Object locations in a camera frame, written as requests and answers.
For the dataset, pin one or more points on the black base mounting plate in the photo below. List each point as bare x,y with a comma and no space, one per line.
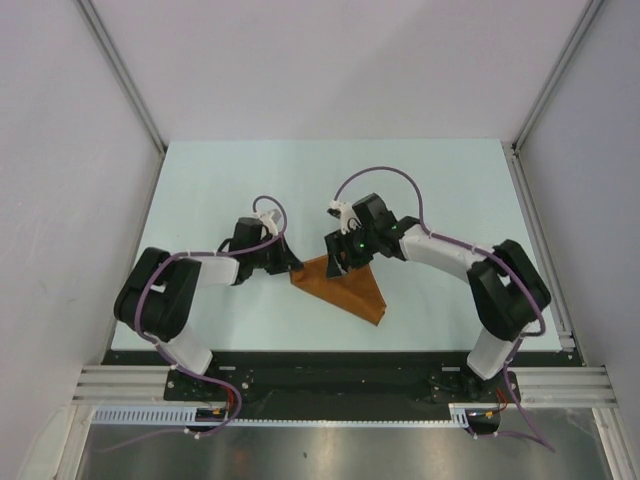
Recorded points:
348,387

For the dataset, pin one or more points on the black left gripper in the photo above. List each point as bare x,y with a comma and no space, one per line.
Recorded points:
286,260

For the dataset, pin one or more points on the aluminium corner post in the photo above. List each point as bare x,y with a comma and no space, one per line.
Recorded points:
560,67
121,73

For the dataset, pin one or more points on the white slotted cable duct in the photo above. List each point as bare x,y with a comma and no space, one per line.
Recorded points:
193,417

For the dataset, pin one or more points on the orange cloth napkin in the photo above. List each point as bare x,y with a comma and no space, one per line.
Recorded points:
356,292

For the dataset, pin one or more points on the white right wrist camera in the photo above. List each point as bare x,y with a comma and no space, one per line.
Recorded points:
344,212

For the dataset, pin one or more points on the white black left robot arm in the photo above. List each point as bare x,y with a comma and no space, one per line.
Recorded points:
157,296

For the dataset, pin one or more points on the right aluminium corner post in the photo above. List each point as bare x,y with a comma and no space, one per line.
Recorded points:
560,67

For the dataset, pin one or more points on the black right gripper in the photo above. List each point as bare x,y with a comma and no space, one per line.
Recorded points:
336,243

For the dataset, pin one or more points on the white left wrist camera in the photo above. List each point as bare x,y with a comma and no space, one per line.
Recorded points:
270,220

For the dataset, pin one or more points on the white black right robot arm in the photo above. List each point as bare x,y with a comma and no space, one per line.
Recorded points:
505,288

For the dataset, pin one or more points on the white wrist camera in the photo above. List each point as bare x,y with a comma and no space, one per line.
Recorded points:
270,220
344,212

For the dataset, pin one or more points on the left aluminium corner post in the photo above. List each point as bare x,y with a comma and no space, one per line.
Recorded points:
121,73

